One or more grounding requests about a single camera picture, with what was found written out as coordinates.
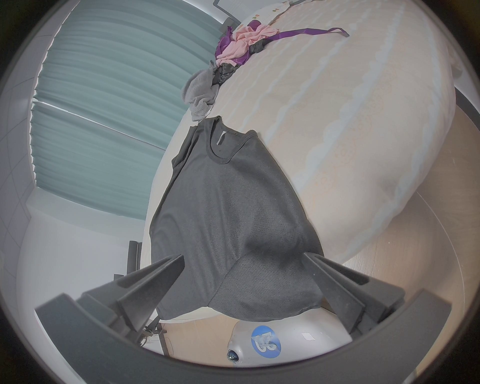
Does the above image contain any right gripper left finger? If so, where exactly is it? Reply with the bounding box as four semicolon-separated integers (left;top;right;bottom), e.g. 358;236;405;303
80;254;186;333

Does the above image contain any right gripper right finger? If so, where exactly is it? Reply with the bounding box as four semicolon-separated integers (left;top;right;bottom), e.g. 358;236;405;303
303;252;406;335

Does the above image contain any black T-shirt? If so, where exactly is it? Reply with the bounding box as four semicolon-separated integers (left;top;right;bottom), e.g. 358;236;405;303
149;116;325;322

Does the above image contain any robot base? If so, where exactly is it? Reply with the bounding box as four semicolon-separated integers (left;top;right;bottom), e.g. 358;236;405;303
227;307;355;367

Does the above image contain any bed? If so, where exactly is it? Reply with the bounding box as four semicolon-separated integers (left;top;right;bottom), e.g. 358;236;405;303
142;0;457;324

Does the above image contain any pile of clothes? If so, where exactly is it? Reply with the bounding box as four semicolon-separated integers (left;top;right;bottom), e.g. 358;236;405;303
212;19;350;85

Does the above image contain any blue-green curtain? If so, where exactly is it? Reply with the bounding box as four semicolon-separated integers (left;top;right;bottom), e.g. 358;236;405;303
34;0;223;149
30;101;168;220

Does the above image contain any grey garment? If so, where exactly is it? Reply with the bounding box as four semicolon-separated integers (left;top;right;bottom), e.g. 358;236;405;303
182;62;220;122

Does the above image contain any white printed pillow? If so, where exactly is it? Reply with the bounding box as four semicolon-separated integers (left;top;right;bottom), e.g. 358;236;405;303
240;0;298;24

